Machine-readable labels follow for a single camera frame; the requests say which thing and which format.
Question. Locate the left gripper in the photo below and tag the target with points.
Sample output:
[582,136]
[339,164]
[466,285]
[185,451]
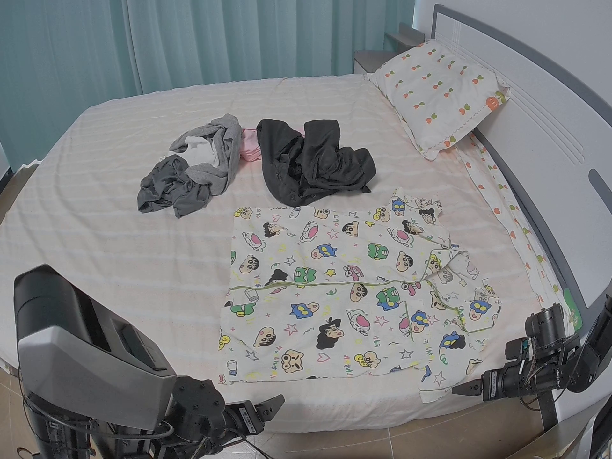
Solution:
[246,419]

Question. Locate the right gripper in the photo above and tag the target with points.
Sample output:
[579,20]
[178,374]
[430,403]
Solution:
[507,384]

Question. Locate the white printed pyjama top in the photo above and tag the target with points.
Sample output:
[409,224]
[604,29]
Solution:
[334,294]

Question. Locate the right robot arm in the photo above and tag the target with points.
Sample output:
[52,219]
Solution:
[593,347]

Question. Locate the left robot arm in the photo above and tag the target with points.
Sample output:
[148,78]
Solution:
[71,328]

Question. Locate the bed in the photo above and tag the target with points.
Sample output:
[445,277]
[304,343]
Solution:
[143,232]

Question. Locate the dark grey garment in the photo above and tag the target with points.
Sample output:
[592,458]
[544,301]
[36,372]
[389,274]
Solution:
[162,184]

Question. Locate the black buttoned shirt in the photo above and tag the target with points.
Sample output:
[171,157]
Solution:
[325,160]

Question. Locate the pink garment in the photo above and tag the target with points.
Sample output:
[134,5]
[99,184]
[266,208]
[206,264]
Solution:
[249,146]

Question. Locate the white garment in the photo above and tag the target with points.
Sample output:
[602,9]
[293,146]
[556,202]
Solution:
[201,153]

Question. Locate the light grey garment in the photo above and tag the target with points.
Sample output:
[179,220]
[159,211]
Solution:
[224,146]

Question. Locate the white printed pillow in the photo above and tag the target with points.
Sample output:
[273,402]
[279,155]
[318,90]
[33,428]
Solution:
[440,93]

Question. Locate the grey bedside table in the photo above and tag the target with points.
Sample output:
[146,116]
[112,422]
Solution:
[368,60]

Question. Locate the blue-green curtain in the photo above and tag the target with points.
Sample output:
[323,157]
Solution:
[191,26]

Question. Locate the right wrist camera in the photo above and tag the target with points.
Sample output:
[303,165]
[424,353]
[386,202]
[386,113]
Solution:
[515,349]

